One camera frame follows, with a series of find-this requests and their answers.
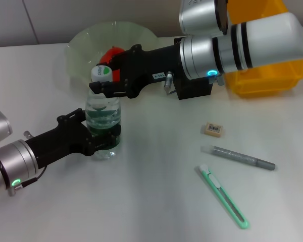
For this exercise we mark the clear green-label water bottle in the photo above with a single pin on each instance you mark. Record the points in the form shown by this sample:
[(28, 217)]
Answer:
[(103, 113)]

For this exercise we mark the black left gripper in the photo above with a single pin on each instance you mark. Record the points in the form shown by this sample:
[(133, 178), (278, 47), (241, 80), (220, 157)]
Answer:
[(63, 141)]

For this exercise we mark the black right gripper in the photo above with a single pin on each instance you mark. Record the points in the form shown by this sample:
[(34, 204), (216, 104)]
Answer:
[(151, 63)]

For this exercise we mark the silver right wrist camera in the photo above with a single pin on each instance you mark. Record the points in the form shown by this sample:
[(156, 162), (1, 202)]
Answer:
[(202, 15)]

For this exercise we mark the yellow plastic bin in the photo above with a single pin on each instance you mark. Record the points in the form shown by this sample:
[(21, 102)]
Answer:
[(262, 80)]

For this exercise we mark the black mesh pen holder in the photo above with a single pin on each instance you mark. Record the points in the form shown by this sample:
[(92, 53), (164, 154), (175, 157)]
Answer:
[(194, 89)]

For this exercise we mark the beige eraser with barcode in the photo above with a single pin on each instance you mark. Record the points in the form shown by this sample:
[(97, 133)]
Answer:
[(212, 129)]

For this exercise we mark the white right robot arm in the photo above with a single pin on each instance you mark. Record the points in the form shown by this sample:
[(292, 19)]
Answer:
[(255, 43)]

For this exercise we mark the pale green wavy fruit plate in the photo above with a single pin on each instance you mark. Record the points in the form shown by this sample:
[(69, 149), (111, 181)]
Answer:
[(91, 45)]

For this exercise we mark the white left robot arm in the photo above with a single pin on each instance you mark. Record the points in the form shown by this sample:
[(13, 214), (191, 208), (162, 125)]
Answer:
[(12, 166)]

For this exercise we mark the green utility knife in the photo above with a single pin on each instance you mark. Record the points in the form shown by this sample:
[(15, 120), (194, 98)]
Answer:
[(224, 199)]

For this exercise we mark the grey marker pen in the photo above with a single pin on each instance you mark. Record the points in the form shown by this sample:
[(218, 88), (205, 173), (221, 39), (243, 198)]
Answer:
[(237, 156)]

